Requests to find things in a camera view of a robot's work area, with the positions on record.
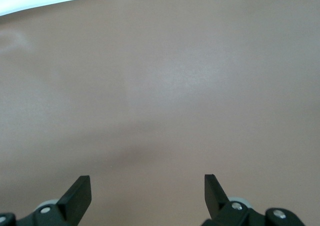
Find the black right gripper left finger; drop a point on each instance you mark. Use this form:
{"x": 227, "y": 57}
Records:
{"x": 75, "y": 201}

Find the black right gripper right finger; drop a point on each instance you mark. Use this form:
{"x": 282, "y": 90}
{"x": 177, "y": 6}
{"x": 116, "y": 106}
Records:
{"x": 215, "y": 198}

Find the brown table mat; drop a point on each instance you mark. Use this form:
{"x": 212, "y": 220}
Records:
{"x": 160, "y": 86}

